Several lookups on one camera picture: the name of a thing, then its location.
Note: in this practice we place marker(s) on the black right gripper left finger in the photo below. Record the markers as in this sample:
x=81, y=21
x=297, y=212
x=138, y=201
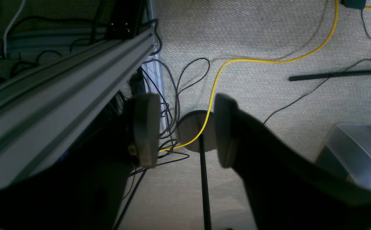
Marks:
x=142, y=117

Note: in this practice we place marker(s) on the black tripod leg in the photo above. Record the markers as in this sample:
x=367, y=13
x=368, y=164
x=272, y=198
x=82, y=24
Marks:
x=329, y=75

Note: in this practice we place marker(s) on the black stand pole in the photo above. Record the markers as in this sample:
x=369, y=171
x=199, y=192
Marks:
x=204, y=186

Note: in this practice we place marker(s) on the clear plastic box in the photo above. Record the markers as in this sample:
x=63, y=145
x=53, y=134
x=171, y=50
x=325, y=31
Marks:
x=347, y=153

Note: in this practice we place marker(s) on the aluminium frame rail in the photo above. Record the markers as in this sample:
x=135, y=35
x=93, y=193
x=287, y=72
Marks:
x=43, y=111

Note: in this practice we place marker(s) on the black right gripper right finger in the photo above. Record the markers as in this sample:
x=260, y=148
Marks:
x=285, y=191

